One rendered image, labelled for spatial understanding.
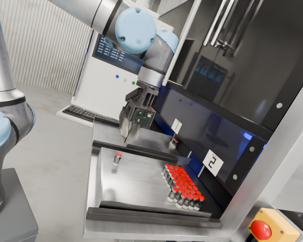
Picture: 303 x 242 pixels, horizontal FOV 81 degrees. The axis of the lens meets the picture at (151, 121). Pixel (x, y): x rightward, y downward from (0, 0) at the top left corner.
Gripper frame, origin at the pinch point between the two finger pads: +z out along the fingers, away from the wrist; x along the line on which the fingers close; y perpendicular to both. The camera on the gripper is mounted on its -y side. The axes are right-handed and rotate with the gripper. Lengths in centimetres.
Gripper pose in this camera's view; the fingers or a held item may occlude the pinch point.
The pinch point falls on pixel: (124, 138)
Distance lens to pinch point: 61.8
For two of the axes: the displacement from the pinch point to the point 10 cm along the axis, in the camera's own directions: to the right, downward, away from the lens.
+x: 8.7, 2.3, 4.4
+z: -3.7, 8.9, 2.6
